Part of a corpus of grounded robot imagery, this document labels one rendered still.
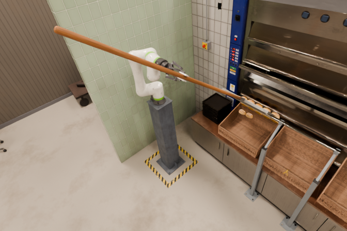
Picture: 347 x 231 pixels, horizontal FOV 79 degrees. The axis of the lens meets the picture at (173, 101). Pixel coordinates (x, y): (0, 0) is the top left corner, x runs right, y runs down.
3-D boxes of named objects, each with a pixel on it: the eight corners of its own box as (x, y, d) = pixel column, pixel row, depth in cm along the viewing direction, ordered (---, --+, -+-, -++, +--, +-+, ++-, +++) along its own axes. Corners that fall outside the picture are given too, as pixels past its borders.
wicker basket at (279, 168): (280, 138, 261) (285, 122, 243) (331, 166, 226) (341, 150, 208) (257, 162, 239) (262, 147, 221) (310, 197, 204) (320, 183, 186)
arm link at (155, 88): (150, 95, 243) (147, 81, 230) (163, 92, 243) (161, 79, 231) (151, 101, 233) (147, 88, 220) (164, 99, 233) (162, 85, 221)
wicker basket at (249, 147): (239, 114, 299) (241, 99, 281) (278, 135, 264) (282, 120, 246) (217, 133, 277) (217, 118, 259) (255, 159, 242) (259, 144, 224)
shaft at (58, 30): (53, 33, 80) (56, 25, 79) (51, 31, 81) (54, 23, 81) (240, 100, 208) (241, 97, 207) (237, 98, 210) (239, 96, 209)
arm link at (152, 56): (142, 52, 159) (154, 49, 165) (143, 67, 167) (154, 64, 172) (153, 58, 151) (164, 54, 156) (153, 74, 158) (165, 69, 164)
